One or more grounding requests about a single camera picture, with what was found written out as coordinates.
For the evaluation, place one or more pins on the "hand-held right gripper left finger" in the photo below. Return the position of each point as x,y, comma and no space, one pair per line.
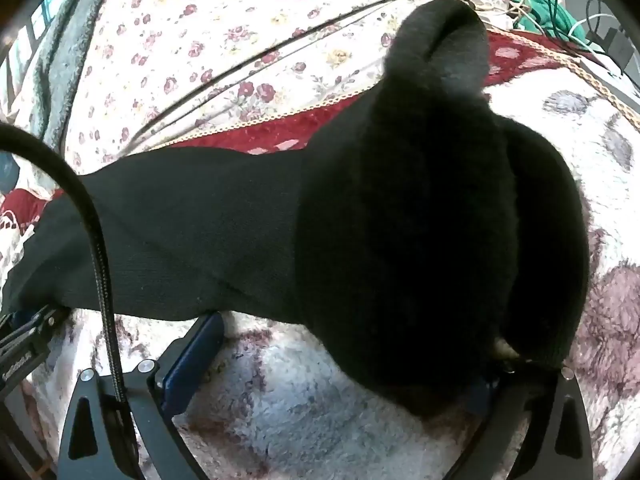
200,342

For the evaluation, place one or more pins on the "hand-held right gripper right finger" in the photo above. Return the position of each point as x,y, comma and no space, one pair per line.
565,425

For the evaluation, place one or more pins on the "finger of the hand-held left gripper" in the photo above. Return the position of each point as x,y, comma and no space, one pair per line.
20,345

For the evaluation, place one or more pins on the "black pants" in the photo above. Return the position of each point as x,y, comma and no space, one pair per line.
350,210

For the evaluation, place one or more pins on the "red and white fluffy blanket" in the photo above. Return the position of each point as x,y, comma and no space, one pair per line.
280,410

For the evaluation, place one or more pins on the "grey fluffy blanket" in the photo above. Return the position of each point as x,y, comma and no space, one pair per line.
65,60

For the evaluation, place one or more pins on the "floral bedsheet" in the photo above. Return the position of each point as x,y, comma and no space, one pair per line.
200,35

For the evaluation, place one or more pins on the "black device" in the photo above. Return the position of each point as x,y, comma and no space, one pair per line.
617,42

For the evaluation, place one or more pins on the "window with dark frame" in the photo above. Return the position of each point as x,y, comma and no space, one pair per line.
25,45

